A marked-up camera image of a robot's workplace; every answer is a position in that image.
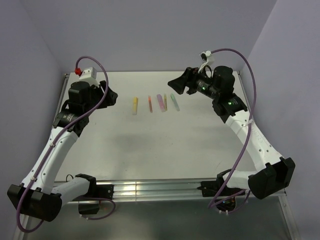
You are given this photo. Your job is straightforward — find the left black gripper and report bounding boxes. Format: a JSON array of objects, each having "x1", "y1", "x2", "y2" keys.
[{"x1": 84, "y1": 80, "x2": 118, "y2": 115}]

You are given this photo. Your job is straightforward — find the green highlighter pen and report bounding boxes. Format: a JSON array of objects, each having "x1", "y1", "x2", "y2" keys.
[{"x1": 170, "y1": 93, "x2": 180, "y2": 112}]

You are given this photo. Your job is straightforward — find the aluminium front rail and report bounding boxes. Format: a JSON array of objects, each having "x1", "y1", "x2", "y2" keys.
[{"x1": 23, "y1": 178, "x2": 287, "y2": 205}]

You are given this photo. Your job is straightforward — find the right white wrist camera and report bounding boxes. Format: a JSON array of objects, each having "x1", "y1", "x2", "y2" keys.
[{"x1": 198, "y1": 50, "x2": 215, "y2": 73}]

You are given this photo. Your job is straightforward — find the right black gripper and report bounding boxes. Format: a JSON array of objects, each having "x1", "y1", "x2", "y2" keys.
[{"x1": 167, "y1": 65, "x2": 220, "y2": 100}]

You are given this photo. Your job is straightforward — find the orange thin pen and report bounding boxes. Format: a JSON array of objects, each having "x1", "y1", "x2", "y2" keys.
[{"x1": 147, "y1": 95, "x2": 153, "y2": 113}]

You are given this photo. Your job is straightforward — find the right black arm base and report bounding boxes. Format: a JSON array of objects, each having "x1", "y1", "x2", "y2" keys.
[{"x1": 196, "y1": 180, "x2": 246, "y2": 212}]

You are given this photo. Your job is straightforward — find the yellow thin pen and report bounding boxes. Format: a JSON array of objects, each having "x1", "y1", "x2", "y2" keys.
[{"x1": 163, "y1": 94, "x2": 168, "y2": 112}]

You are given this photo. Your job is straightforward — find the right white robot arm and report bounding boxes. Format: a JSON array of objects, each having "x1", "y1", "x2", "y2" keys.
[{"x1": 167, "y1": 66, "x2": 296, "y2": 200}]

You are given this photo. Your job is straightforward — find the yellow highlighter pen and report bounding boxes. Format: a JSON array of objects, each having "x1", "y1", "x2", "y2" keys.
[{"x1": 132, "y1": 97, "x2": 138, "y2": 115}]

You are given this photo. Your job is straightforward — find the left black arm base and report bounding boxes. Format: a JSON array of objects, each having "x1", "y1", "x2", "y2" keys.
[{"x1": 72, "y1": 184, "x2": 116, "y2": 218}]

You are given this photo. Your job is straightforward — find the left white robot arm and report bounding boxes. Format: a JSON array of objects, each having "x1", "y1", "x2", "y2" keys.
[{"x1": 7, "y1": 81, "x2": 118, "y2": 222}]

